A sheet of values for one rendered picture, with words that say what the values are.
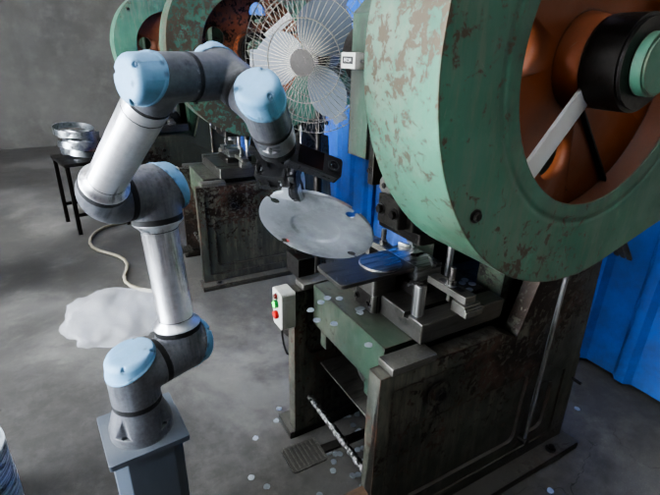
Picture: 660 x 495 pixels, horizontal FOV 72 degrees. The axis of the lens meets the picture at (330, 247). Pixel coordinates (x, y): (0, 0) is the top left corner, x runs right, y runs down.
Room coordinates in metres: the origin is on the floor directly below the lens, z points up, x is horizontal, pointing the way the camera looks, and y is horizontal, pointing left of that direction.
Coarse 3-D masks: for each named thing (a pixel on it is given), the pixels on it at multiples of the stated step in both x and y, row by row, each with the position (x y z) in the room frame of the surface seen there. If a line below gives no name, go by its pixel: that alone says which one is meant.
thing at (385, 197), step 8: (384, 184) 1.23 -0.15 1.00; (384, 192) 1.23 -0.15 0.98; (384, 200) 1.21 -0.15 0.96; (392, 200) 1.18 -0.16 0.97; (376, 208) 1.21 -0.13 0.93; (384, 208) 1.20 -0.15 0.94; (392, 208) 1.17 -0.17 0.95; (400, 208) 1.15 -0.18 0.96; (384, 216) 1.20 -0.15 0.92; (392, 216) 1.15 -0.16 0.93; (400, 216) 1.15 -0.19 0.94; (392, 224) 1.17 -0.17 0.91; (400, 224) 1.15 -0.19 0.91; (408, 224) 1.16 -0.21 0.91; (416, 232) 1.15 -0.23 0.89
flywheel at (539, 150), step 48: (576, 0) 0.88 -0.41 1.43; (624, 0) 0.95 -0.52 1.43; (528, 48) 0.86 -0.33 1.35; (576, 48) 0.84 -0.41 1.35; (624, 48) 0.78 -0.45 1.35; (528, 96) 0.84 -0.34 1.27; (576, 96) 0.82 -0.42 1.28; (624, 96) 0.79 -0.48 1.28; (528, 144) 0.85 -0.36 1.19; (576, 144) 0.92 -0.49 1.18; (624, 144) 1.01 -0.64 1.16; (576, 192) 0.94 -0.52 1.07
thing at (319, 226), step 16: (304, 192) 0.96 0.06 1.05; (320, 192) 0.96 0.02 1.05; (272, 208) 1.03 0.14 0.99; (288, 208) 1.01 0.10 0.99; (304, 208) 1.00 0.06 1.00; (320, 208) 0.98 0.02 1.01; (336, 208) 0.97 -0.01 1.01; (272, 224) 1.08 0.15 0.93; (288, 224) 1.06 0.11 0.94; (304, 224) 1.05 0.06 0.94; (320, 224) 1.03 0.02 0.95; (336, 224) 1.01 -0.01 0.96; (352, 224) 0.99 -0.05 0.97; (368, 224) 0.98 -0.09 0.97; (304, 240) 1.09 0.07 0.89; (320, 240) 1.08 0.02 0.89; (336, 240) 1.05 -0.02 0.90; (352, 240) 1.03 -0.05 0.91; (368, 240) 1.02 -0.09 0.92; (320, 256) 1.13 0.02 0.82; (336, 256) 1.11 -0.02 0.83; (352, 256) 1.09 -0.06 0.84
